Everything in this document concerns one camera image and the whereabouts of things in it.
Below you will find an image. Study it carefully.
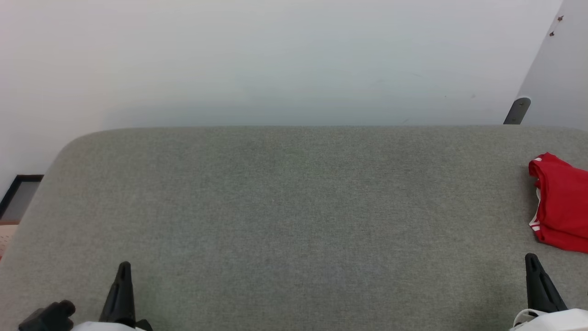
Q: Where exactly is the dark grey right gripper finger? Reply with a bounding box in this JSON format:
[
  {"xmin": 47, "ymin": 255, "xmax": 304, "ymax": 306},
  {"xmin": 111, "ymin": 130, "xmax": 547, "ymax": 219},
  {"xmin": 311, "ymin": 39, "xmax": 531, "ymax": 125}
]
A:
[{"xmin": 525, "ymin": 252, "xmax": 568, "ymax": 314}]

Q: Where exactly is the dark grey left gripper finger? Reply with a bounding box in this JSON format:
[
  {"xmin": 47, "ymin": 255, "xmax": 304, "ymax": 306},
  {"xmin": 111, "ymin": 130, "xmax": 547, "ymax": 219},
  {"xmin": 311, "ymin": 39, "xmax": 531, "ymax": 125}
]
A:
[{"xmin": 98, "ymin": 261, "xmax": 137, "ymax": 325}]

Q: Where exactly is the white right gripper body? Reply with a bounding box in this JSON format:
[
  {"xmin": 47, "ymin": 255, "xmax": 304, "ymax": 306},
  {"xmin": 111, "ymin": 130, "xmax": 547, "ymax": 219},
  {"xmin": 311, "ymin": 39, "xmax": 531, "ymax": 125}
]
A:
[{"xmin": 510, "ymin": 308, "xmax": 588, "ymax": 331}]

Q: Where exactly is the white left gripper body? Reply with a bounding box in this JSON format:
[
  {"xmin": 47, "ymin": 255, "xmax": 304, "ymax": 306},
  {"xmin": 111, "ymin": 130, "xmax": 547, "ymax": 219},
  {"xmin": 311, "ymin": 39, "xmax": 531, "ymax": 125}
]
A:
[{"xmin": 70, "ymin": 320, "xmax": 154, "ymax": 331}]

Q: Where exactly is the red and white basketball jersey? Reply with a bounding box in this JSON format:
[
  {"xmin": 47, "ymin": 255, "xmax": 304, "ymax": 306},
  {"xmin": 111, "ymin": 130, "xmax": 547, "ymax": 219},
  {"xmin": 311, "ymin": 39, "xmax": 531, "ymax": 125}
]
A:
[{"xmin": 528, "ymin": 153, "xmax": 588, "ymax": 254}]

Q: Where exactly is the beige perforated laundry basket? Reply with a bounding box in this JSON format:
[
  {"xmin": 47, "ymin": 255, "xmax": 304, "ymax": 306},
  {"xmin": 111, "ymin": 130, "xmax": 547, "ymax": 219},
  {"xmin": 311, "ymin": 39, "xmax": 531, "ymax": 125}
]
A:
[{"xmin": 0, "ymin": 224, "xmax": 19, "ymax": 261}]

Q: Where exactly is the black framed panel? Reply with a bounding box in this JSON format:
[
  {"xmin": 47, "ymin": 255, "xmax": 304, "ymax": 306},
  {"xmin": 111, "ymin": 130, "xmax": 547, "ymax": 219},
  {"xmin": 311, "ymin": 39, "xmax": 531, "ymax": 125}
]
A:
[{"xmin": 0, "ymin": 174, "xmax": 45, "ymax": 224}]

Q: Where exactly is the grey metal wall bracket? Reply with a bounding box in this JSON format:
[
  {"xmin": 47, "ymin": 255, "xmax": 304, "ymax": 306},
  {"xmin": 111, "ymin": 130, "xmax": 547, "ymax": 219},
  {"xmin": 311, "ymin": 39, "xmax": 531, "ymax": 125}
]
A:
[{"xmin": 503, "ymin": 97, "xmax": 532, "ymax": 125}]

